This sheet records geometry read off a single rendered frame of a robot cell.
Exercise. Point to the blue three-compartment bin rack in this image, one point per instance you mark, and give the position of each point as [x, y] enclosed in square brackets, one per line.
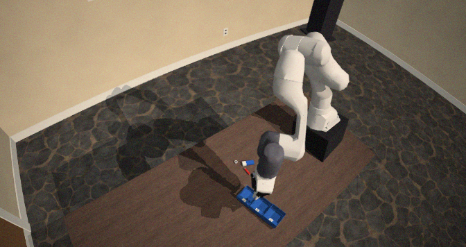
[263, 208]

